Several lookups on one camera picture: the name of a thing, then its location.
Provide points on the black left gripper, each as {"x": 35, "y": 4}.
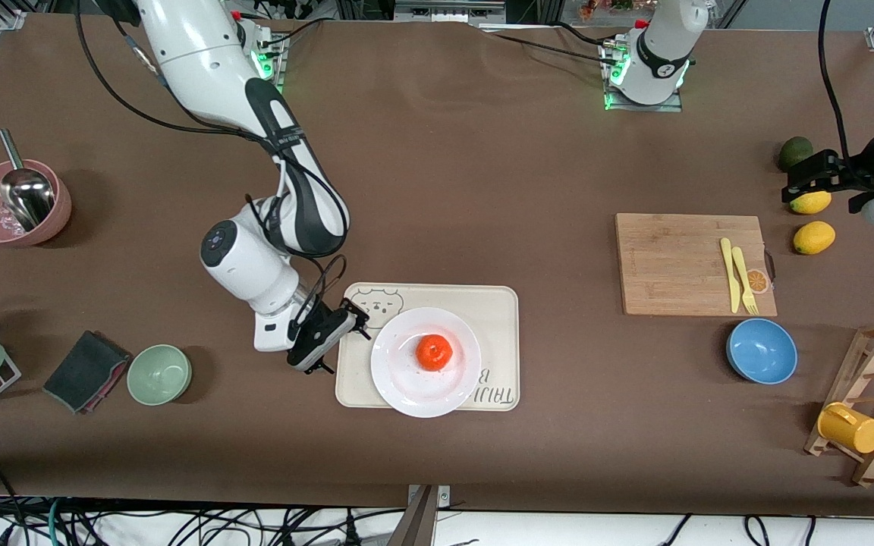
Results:
{"x": 838, "y": 174}

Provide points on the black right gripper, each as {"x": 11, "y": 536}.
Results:
{"x": 343, "y": 316}

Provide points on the white round plate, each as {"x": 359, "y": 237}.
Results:
{"x": 407, "y": 387}

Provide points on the orange fruit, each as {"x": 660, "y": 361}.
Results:
{"x": 434, "y": 353}

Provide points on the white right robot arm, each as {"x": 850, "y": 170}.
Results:
{"x": 194, "y": 61}

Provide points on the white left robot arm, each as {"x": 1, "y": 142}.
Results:
{"x": 664, "y": 45}

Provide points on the dark green avocado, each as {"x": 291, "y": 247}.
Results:
{"x": 795, "y": 153}

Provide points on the yellow lemon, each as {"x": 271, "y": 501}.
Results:
{"x": 812, "y": 205}
{"x": 814, "y": 237}

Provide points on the yellow plastic fork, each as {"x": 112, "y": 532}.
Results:
{"x": 744, "y": 280}

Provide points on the yellow plastic knife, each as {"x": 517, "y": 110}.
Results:
{"x": 730, "y": 273}

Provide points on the cream tray with bear print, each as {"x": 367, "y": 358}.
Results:
{"x": 494, "y": 311}

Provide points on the wooden cutting board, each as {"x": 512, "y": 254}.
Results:
{"x": 672, "y": 258}

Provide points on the light green bowl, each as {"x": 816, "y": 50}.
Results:
{"x": 158, "y": 374}

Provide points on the blue bowl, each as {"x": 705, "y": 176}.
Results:
{"x": 762, "y": 351}

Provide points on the wooden mug rack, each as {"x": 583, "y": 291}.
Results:
{"x": 873, "y": 356}

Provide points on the dark grey folded cloth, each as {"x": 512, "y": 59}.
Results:
{"x": 84, "y": 371}

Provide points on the yellow mug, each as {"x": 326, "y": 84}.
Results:
{"x": 850, "y": 428}

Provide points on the metal scoop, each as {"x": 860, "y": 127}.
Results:
{"x": 27, "y": 197}

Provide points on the clear crumpled plastic ice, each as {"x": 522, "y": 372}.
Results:
{"x": 8, "y": 221}

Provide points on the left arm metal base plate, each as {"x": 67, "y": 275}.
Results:
{"x": 646, "y": 108}

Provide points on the metal camera stand post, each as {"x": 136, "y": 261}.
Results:
{"x": 418, "y": 523}

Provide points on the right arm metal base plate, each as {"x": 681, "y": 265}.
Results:
{"x": 279, "y": 76}

